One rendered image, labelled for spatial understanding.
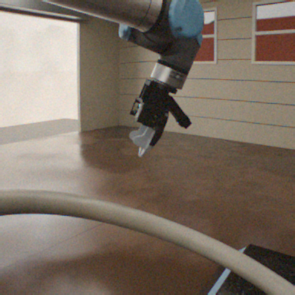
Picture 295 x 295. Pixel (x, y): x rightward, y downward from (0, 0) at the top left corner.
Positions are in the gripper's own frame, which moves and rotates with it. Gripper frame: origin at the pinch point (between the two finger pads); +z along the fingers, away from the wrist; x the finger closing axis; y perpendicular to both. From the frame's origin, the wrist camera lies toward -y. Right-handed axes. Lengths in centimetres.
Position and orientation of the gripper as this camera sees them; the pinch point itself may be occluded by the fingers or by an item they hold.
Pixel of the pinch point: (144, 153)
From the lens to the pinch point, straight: 83.1
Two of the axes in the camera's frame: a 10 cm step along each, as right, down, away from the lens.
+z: -3.8, 8.8, 2.7
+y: -8.7, -2.4, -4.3
